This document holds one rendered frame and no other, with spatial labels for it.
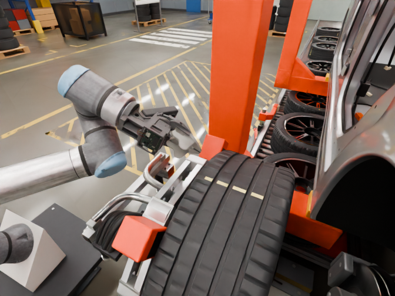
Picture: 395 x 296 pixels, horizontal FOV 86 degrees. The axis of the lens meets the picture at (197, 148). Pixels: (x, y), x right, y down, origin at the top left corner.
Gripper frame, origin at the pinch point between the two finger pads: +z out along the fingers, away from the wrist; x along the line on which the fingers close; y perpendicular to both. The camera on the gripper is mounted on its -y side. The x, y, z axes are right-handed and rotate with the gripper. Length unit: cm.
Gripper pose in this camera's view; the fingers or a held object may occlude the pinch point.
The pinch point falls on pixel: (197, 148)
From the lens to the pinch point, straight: 57.1
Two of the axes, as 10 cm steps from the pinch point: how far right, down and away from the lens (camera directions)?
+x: 4.3, -6.4, -6.4
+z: 8.6, 5.1, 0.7
